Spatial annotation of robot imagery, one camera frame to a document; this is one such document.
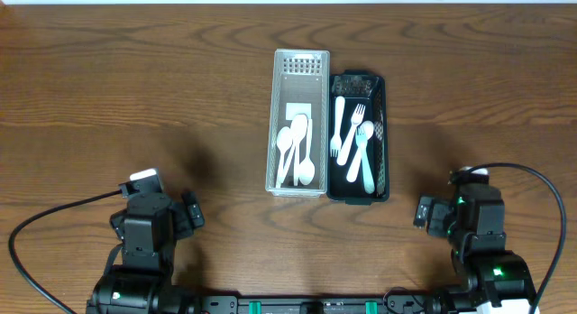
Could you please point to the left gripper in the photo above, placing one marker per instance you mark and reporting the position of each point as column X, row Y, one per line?
column 190, row 213

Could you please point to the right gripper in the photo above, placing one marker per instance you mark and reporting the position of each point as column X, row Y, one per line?
column 426, row 213

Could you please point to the pale green fork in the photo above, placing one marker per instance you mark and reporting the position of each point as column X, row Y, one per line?
column 367, row 178

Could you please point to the white spoon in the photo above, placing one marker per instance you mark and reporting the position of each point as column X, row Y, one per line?
column 284, row 142
column 284, row 171
column 299, row 128
column 354, row 169

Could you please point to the white fork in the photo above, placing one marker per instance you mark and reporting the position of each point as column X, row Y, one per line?
column 336, row 140
column 356, row 120

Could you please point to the white spoon bowl down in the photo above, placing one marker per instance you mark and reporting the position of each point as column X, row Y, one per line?
column 307, row 167

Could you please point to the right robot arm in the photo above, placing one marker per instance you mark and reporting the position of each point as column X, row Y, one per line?
column 493, row 278

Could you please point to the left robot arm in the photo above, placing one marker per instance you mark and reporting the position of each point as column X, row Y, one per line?
column 138, row 272

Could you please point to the clear plastic basket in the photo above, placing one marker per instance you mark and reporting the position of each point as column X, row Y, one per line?
column 299, row 76

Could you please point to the black plastic basket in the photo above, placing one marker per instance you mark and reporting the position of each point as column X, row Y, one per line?
column 360, row 87

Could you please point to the white sticker label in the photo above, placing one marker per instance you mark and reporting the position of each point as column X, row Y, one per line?
column 294, row 109

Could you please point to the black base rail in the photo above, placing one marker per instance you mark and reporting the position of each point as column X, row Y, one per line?
column 402, row 303

